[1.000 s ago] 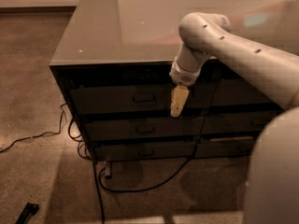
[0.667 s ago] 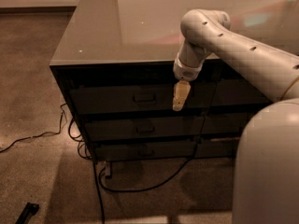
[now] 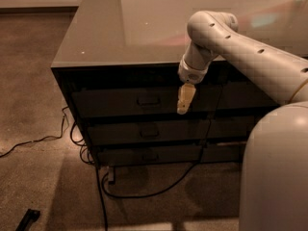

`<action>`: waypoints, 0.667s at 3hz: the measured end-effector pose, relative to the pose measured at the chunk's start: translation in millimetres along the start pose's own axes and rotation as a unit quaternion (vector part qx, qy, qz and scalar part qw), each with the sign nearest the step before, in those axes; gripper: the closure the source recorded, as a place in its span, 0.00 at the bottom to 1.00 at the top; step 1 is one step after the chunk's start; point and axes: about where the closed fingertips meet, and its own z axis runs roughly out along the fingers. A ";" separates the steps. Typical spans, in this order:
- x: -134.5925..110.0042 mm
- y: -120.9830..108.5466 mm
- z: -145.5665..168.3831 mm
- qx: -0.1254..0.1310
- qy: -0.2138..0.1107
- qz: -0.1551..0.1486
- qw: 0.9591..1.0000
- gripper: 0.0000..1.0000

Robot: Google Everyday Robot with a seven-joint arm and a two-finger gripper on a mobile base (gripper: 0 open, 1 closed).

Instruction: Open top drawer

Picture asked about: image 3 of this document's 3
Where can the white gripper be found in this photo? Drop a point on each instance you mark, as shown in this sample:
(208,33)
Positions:
(192,74)

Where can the drawer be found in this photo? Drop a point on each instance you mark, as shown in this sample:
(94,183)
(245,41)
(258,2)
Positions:
(223,152)
(233,95)
(173,130)
(149,155)
(124,102)
(232,126)

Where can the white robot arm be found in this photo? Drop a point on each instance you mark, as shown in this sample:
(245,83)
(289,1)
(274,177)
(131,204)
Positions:
(281,75)

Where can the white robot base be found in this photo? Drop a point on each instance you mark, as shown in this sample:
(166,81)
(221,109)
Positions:
(274,188)

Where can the dark drawer cabinet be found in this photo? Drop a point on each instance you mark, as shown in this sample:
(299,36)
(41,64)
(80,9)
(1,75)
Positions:
(115,44)

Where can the black object on floor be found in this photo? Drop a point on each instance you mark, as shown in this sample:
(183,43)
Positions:
(29,218)

